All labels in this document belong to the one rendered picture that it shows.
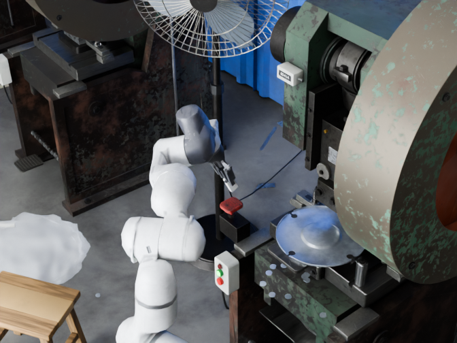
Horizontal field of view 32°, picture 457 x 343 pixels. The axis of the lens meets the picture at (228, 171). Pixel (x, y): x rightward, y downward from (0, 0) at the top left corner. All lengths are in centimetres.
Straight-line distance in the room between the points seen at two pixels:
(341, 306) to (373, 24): 88
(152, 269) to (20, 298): 115
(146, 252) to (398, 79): 77
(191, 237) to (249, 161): 220
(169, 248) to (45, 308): 108
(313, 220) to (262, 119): 197
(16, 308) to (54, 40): 143
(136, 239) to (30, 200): 206
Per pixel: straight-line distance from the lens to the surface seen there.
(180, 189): 209
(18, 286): 317
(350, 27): 224
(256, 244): 275
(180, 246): 205
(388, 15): 229
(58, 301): 307
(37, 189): 416
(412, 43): 183
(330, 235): 258
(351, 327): 251
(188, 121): 237
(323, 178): 250
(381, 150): 180
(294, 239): 257
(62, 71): 381
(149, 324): 212
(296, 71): 232
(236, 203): 273
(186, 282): 354
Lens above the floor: 248
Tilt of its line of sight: 37 degrees down
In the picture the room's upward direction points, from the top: 1 degrees counter-clockwise
